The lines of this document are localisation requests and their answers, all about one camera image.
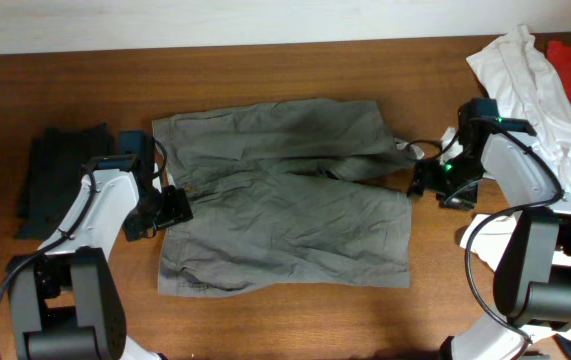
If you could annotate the grey shorts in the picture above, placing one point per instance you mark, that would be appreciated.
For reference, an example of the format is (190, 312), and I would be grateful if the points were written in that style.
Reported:
(281, 193)

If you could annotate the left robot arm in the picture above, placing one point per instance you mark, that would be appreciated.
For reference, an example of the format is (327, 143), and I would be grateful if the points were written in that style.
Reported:
(62, 298)

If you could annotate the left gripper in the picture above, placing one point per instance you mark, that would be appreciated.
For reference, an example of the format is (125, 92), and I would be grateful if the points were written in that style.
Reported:
(178, 206)

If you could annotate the folded black garment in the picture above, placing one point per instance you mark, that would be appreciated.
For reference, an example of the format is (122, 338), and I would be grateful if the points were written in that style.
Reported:
(53, 178)

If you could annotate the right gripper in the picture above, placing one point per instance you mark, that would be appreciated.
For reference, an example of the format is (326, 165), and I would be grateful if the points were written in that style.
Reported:
(425, 175)

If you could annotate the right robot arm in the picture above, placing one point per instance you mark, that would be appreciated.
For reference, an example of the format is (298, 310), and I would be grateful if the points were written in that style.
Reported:
(532, 282)

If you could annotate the white shirt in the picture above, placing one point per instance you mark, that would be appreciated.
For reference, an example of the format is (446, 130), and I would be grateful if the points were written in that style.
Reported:
(526, 87)

